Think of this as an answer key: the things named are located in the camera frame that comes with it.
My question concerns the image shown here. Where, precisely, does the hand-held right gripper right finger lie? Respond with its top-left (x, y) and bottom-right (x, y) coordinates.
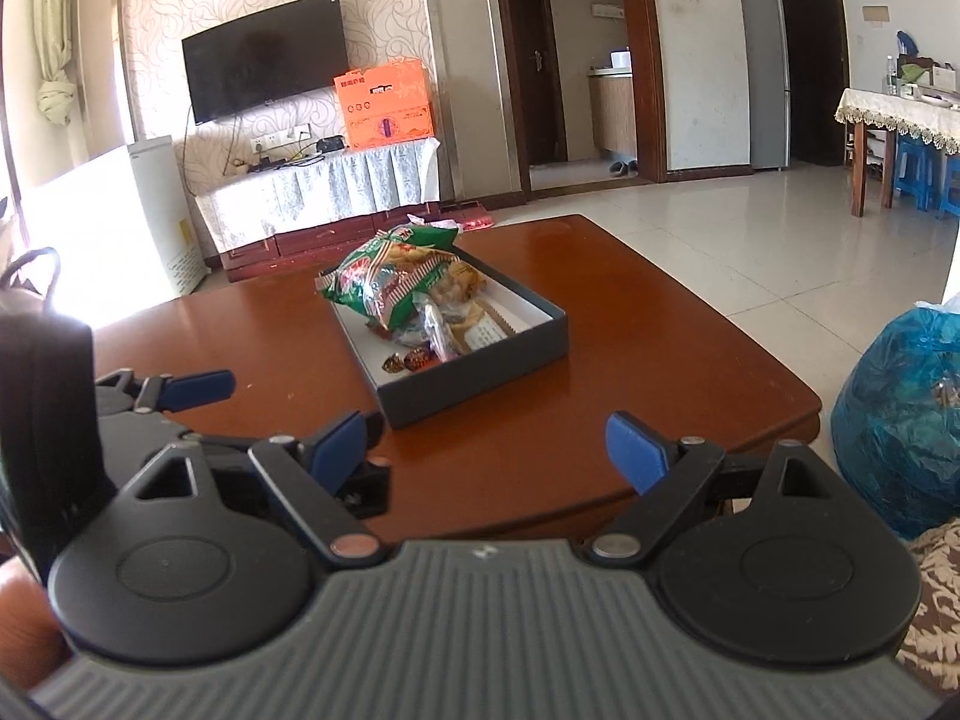
top-left (587, 412), bottom-right (852, 571)

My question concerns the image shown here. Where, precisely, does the clear purple candy packet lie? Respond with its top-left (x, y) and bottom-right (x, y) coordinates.
top-left (420, 304), bottom-right (466, 361)

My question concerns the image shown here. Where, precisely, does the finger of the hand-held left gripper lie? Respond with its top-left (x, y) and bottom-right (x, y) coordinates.
top-left (97, 367), bottom-right (236, 415)
top-left (337, 461), bottom-right (392, 520)

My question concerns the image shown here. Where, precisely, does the grey box with white inside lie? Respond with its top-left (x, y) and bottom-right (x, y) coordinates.
top-left (328, 244), bottom-right (569, 430)

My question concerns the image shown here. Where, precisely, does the orange cardboard gift box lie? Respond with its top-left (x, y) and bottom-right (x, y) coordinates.
top-left (334, 58), bottom-right (436, 151)

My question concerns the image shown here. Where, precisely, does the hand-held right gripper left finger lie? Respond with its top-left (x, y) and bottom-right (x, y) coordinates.
top-left (112, 411), bottom-right (387, 572)

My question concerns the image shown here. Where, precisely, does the silver refrigerator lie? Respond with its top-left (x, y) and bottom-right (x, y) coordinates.
top-left (739, 0), bottom-right (792, 171)

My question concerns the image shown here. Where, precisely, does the wooden dining table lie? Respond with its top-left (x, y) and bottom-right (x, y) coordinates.
top-left (847, 124), bottom-right (960, 218)

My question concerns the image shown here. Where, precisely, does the brown floral patterned cloth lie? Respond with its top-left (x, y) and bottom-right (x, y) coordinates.
top-left (896, 517), bottom-right (960, 713)

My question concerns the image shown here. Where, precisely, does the dark wooden door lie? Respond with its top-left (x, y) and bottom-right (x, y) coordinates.
top-left (501, 0), bottom-right (571, 166)
top-left (766, 0), bottom-right (852, 167)

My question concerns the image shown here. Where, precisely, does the white chest freezer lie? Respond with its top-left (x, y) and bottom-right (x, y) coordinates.
top-left (26, 135), bottom-right (207, 316)

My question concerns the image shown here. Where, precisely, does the blue plastic stool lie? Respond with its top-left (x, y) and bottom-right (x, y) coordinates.
top-left (937, 154), bottom-right (960, 218)
top-left (892, 136), bottom-right (935, 211)

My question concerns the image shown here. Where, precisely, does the black wall television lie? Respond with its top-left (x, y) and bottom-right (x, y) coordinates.
top-left (181, 0), bottom-right (350, 126)

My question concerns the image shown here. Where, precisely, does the wooden kitchen cabinet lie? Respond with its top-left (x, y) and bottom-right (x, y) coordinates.
top-left (587, 67), bottom-right (638, 158)

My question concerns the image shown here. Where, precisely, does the cream tied curtain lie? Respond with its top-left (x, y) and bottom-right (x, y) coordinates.
top-left (30, 0), bottom-right (80, 128)

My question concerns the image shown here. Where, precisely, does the dark wooden television cabinet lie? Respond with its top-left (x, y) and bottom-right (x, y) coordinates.
top-left (219, 199), bottom-right (443, 284)

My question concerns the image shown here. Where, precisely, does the blue plastic bag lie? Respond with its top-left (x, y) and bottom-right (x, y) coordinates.
top-left (831, 300), bottom-right (960, 541)

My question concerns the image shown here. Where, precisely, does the brown wooden door frame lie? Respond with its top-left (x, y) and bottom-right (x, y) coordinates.
top-left (487, 0), bottom-right (668, 200)

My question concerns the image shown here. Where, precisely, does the pale patterned cabinet cloth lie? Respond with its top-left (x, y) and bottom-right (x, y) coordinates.
top-left (196, 136), bottom-right (442, 256)

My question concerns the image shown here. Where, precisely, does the person's left hand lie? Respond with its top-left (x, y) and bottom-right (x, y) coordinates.
top-left (0, 555), bottom-right (70, 691)

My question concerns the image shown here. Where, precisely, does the cream lace tablecloth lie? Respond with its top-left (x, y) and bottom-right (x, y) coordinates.
top-left (835, 88), bottom-right (960, 155)

